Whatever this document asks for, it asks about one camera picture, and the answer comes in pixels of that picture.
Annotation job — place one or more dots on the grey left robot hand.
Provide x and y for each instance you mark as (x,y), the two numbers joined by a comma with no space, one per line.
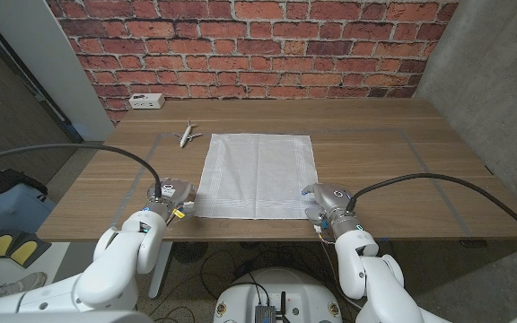
(175,193)

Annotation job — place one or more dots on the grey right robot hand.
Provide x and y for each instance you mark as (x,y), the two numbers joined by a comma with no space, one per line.
(332,199)

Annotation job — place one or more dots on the white handkerchief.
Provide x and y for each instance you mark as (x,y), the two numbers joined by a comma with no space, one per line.
(254,175)

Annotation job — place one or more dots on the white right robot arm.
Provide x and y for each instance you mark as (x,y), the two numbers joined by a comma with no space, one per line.
(366,269)

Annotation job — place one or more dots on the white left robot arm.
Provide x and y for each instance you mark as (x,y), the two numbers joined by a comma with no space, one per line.
(115,269)

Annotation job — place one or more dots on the white toy plane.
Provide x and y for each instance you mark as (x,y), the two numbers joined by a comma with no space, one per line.
(186,134)

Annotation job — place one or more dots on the round black floor fan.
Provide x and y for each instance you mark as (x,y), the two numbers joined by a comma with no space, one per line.
(190,251)

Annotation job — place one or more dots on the grey table leg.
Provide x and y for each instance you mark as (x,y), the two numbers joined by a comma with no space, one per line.
(386,247)

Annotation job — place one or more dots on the white table leg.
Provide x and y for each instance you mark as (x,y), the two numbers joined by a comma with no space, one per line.
(157,282)

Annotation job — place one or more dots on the white power strip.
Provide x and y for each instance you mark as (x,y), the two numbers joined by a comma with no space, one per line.
(146,101)

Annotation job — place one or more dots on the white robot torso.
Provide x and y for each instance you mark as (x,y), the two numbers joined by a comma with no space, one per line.
(303,291)

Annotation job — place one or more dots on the grey electronics box with antenna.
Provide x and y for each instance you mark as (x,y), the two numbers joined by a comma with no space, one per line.
(265,314)

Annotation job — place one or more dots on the white floor board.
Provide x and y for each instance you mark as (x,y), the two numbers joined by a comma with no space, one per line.
(56,255)

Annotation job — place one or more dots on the blue storage bin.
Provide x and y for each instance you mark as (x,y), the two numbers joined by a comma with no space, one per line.
(7,211)

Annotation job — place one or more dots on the red brick print backdrop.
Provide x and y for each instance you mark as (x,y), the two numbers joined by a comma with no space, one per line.
(258,45)

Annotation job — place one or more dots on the grey white sneaker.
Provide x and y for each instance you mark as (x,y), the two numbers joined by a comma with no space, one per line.
(23,283)

